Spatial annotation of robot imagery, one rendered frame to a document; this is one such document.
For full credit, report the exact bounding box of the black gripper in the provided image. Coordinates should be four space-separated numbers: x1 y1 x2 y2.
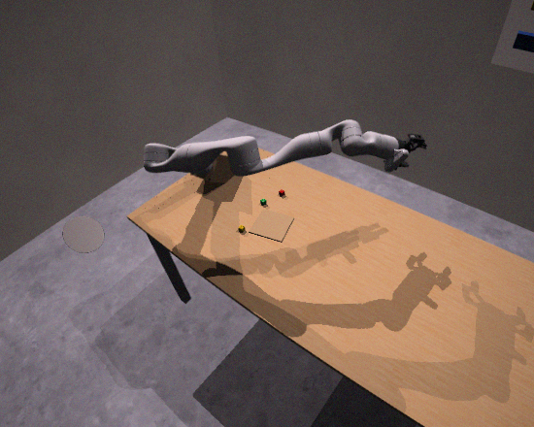
395 134 427 170

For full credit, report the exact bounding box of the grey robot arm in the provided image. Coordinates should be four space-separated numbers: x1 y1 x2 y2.
144 120 409 177

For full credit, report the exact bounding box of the tan flat mat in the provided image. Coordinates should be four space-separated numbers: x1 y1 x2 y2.
249 209 294 242

